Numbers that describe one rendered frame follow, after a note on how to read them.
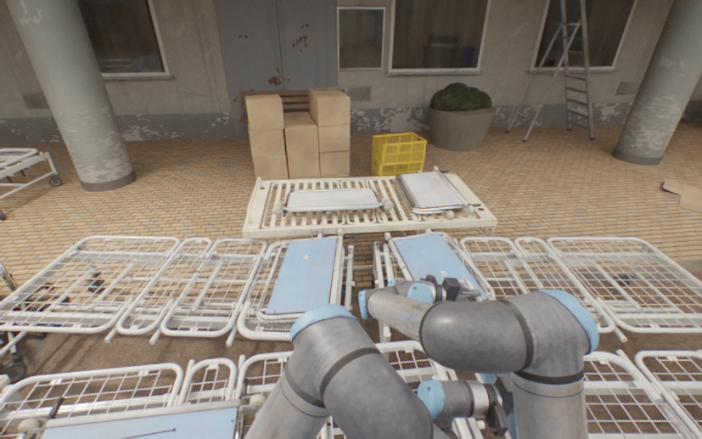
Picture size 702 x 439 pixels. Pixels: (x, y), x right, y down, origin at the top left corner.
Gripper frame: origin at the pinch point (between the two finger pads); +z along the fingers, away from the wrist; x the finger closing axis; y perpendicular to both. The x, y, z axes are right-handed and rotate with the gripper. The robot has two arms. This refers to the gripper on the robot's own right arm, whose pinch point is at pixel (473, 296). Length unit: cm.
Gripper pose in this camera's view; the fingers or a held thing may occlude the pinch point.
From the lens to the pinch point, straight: 143.7
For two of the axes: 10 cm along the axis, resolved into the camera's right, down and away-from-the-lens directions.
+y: 1.2, 5.0, -8.6
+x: 1.7, -8.6, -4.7
